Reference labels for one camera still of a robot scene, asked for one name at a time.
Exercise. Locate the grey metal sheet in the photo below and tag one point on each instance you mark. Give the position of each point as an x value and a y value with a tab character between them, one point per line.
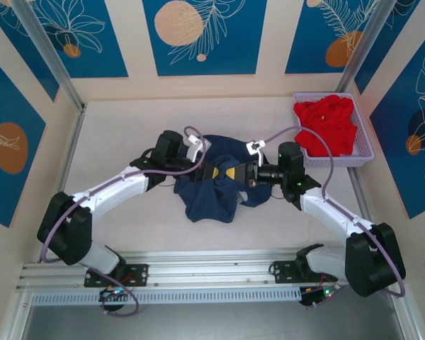
212	322

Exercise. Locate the red t-shirt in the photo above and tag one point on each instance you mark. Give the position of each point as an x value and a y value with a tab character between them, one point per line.
340	120

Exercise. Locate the blue poster with beige circle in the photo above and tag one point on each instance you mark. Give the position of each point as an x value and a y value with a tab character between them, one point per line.
233	53

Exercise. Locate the navy blue t-shirt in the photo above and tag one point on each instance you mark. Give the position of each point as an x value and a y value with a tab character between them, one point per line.
209	202

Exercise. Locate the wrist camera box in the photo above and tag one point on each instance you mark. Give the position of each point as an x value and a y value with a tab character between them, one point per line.
255	147
198	145

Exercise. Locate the blue poster, fern, orange circle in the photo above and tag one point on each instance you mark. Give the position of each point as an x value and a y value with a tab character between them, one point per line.
311	42

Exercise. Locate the blue poster, large orange circle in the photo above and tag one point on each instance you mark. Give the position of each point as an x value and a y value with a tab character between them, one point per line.
7	106

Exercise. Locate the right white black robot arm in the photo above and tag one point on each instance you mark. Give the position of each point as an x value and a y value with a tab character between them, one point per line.
333	216

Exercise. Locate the blue poster, small orange circle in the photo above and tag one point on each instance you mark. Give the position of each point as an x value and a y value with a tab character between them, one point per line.
92	53

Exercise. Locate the wide aluminium mounting rail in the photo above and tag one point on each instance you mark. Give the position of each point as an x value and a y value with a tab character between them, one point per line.
205	269

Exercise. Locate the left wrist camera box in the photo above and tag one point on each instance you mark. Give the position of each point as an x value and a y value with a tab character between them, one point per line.
198	145

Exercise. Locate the lavender plastic basket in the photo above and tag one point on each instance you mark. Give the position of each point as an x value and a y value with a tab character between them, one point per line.
363	134

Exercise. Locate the aluminium frame leg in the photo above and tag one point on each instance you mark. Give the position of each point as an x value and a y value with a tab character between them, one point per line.
409	318
14	318

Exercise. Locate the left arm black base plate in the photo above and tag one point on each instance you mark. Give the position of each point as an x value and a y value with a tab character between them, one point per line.
138	274

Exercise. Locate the blue poster, dark circle, flower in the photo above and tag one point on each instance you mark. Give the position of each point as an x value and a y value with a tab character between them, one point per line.
403	170

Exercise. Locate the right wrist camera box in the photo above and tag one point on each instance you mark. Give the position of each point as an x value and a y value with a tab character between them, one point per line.
255	147

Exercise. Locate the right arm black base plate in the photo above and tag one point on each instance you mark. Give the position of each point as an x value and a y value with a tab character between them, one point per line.
280	272

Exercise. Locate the aluminium frame post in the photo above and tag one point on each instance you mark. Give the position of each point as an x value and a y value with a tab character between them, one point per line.
365	46
46	46

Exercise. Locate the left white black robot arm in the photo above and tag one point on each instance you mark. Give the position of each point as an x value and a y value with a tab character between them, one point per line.
117	187

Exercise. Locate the blue poster with white leaves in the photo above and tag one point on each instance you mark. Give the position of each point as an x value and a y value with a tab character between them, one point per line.
25	46
396	32

